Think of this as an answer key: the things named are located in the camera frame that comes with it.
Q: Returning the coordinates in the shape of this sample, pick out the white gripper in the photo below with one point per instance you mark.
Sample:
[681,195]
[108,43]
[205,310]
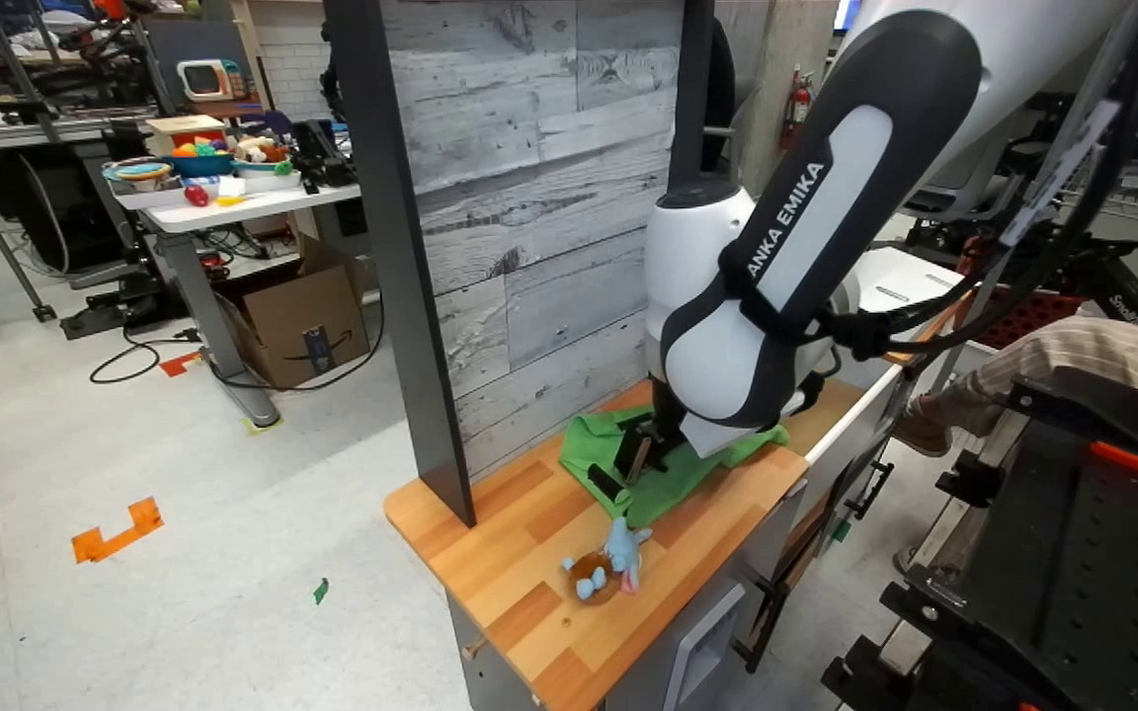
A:
[728,436]

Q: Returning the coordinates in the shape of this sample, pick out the green cloth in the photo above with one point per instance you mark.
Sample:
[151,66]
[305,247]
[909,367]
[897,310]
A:
[694,477]

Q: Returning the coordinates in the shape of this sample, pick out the white black Franka robot arm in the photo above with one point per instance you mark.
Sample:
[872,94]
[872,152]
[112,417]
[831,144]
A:
[807,222]

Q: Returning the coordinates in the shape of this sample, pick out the small blue orange plush toy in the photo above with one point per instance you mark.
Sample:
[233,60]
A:
[608,564]

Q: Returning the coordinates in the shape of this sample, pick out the wooden top toy kitchen cabinet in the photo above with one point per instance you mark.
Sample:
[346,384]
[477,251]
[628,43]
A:
[570,593]

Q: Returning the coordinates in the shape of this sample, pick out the grey wood plank panel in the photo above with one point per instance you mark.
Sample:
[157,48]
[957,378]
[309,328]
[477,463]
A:
[532,240]

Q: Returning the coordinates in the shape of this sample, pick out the white toy sink unit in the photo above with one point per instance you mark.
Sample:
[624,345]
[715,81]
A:
[890,278]

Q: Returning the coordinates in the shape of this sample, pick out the cardboard box with black print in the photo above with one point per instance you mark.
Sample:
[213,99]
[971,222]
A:
[296,323]

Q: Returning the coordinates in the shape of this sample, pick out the black perforated workbench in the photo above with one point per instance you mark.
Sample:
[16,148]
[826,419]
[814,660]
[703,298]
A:
[1085,579]

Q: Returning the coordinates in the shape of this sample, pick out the white desk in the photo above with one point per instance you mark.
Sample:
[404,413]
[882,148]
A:
[233,212]

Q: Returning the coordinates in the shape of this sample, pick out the wide black frame post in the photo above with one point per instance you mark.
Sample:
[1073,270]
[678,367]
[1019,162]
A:
[404,263]

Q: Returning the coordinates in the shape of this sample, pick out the narrow black frame post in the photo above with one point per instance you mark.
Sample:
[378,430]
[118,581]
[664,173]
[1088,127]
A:
[694,94]

